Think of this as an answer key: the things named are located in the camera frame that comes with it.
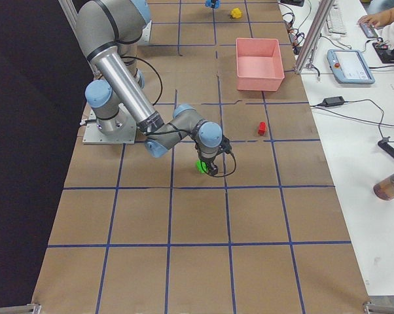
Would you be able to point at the white keyboard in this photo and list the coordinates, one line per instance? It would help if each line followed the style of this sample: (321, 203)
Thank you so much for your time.
(334, 22)

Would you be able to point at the brown bottle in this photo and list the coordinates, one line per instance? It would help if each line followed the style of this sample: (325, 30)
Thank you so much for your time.
(385, 188)

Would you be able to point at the black camera stand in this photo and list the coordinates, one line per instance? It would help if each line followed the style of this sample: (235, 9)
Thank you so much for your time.
(385, 146)

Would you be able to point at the black power adapter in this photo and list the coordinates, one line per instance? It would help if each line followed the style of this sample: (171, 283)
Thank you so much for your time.
(332, 102)

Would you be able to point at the aluminium frame post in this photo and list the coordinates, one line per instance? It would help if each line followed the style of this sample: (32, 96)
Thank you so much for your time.
(307, 53)

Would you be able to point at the person hand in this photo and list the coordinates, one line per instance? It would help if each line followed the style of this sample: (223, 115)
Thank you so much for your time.
(374, 20)

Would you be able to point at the yellow toy block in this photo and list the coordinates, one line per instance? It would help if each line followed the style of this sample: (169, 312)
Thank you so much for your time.
(235, 13)

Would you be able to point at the red toy block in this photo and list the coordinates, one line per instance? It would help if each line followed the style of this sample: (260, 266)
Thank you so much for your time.
(262, 128)

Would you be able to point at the blue toy block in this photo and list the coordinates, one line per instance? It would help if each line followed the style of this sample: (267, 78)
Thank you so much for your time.
(213, 4)

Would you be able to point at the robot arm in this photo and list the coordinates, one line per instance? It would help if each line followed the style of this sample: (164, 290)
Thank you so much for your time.
(102, 26)

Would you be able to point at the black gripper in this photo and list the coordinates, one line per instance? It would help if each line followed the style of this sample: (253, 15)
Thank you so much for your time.
(206, 159)

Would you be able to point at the teach pendant tablet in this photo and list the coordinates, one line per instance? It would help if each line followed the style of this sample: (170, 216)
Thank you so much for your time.
(349, 67)

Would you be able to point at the green toy block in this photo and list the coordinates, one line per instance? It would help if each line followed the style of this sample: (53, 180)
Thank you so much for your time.
(202, 167)

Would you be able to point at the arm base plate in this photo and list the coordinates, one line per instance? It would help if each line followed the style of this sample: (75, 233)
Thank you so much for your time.
(119, 130)

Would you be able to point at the pink plastic box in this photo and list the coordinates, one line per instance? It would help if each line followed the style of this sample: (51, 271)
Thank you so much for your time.
(259, 64)

